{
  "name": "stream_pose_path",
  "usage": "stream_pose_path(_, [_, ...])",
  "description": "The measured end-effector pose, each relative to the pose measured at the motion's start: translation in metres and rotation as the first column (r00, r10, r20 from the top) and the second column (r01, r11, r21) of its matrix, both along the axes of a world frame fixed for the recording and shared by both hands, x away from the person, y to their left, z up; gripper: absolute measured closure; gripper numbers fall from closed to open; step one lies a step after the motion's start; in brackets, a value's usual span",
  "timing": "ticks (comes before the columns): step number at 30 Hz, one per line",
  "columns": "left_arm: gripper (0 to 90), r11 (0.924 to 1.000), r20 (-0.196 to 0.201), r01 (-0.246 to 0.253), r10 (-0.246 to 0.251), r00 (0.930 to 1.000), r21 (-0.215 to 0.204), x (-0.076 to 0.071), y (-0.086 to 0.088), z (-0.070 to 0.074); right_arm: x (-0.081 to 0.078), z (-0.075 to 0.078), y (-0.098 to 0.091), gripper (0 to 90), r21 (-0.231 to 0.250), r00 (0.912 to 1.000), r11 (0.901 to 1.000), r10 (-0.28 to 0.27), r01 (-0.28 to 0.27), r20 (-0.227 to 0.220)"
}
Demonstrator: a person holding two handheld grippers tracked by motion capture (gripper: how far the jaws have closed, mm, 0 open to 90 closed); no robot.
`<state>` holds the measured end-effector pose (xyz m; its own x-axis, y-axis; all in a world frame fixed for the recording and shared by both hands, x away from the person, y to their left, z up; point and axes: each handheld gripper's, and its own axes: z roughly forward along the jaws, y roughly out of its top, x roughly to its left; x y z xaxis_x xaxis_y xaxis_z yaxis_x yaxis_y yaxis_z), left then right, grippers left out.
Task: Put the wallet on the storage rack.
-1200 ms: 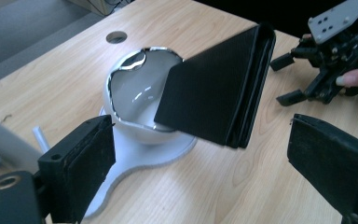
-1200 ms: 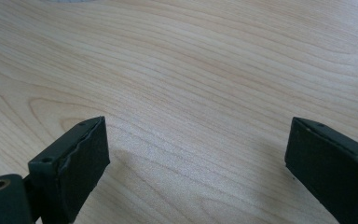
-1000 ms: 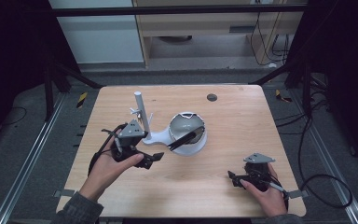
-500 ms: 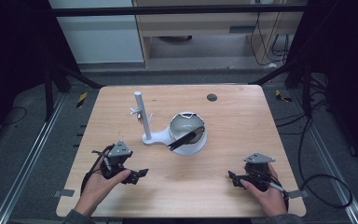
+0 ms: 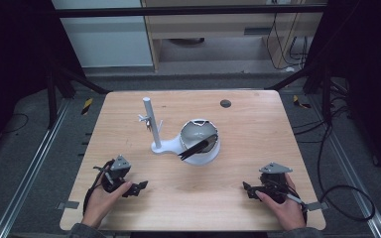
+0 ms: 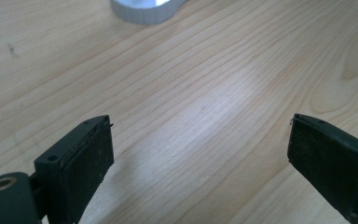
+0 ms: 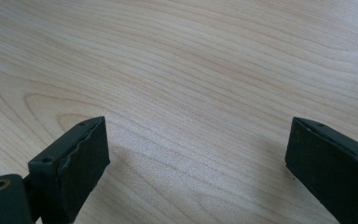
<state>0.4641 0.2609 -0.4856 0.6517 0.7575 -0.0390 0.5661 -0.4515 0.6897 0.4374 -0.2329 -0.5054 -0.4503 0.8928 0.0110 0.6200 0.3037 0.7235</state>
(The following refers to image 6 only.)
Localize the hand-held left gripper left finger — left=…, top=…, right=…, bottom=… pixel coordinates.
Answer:
left=31, top=114, right=116, bottom=224

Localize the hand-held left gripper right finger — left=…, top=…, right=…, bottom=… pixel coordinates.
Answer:
left=286, top=113, right=358, bottom=224

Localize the white stand with pole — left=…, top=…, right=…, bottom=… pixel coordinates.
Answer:
left=109, top=0, right=190, bottom=25

